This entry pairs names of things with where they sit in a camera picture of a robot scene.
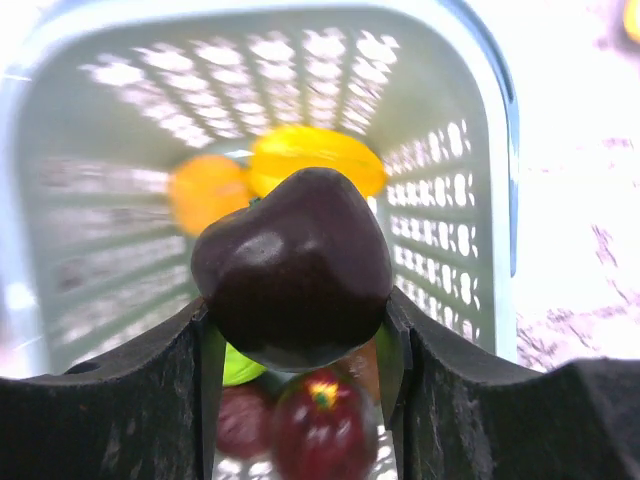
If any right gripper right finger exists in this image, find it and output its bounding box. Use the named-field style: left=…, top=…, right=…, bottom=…
left=377, top=290, right=639, bottom=480

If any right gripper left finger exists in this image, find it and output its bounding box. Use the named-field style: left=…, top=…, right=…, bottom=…
left=1, top=299, right=225, bottom=479

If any reddish brown fruit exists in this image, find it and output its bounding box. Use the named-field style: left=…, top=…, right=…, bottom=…
left=216, top=382, right=274, bottom=460

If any green round fruit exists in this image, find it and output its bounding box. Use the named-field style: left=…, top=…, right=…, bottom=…
left=222, top=343, right=267, bottom=387

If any dark red apple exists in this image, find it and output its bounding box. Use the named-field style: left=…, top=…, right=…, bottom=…
left=271, top=367, right=379, bottom=480

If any yellow lemon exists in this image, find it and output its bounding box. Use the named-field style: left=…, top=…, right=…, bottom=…
left=167, top=155, right=253, bottom=237

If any light blue plastic basket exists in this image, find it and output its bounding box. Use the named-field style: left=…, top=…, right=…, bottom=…
left=1, top=1, right=519, bottom=381

